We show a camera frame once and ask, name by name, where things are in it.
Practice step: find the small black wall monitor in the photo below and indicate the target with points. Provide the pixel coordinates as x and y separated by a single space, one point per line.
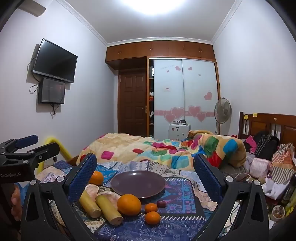
52 91

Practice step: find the black wall television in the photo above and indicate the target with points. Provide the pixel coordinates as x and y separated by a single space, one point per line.
55 61

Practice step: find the wooden overhead cabinet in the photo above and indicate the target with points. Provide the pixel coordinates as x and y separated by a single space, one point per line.
161 48

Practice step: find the white plastic bag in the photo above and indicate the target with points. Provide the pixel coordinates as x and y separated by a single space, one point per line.
275 187

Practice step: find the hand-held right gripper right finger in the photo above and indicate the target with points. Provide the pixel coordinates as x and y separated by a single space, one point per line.
209 180

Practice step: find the small mandarin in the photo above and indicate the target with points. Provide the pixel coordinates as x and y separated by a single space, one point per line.
152 217
151 207

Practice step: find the dark brown round plate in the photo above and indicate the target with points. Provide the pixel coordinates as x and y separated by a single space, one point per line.
138 183

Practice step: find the person's left hand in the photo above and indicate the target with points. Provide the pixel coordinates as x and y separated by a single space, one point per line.
16 204

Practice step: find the magenta cloth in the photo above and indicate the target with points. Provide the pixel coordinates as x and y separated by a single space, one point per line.
251 141

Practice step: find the yellow sugarcane piece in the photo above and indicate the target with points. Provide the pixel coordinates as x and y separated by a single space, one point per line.
90 204
108 209

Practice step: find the round snack jar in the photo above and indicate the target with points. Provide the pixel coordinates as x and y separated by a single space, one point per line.
278 211

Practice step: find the grey patterned cloth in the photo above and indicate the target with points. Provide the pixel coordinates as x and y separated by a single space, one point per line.
231 171

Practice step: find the ceiling light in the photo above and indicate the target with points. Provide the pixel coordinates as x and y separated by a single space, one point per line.
155 5

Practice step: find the frosted sliding wardrobe door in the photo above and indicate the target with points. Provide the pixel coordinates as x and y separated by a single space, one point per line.
198 81
167 92

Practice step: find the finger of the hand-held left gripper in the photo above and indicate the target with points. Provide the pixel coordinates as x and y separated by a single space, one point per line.
27 140
44 151

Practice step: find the pink bag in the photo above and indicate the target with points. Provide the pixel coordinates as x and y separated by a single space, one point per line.
260 166

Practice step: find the black backpack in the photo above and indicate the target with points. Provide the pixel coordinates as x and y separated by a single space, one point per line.
266 146

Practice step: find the large orange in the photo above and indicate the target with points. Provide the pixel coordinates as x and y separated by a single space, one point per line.
129 205

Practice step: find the dark red jujube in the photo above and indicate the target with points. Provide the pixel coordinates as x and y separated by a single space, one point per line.
161 204

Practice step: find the wooden headboard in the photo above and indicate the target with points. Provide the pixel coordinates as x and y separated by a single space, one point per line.
259 125

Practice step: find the standing fan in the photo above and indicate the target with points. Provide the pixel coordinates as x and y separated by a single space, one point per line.
222 109

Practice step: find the brown wooden door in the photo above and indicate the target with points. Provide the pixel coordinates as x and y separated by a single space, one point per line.
131 104

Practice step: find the beige air conditioner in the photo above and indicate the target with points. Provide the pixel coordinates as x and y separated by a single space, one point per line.
32 3

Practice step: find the orange with sticker label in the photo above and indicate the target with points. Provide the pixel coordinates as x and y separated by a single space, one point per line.
98 178

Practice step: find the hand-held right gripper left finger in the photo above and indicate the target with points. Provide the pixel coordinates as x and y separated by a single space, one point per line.
81 180

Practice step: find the open wardrobe shelf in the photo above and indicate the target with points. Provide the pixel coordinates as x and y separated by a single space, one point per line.
150 81

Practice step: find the blue patterned bedsheet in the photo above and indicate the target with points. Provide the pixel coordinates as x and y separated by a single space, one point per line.
150 231

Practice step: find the black round container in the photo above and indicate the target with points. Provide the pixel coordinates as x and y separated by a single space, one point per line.
183 121

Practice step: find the striped bag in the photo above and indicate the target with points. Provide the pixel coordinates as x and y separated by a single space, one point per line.
282 162

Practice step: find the white boxy appliance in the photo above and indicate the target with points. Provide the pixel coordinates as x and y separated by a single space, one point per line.
179 132

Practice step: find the colourful patchwork blanket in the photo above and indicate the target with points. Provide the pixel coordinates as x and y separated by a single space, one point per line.
138 143

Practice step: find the dark glass bottle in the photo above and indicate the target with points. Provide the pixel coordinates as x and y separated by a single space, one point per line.
290 190

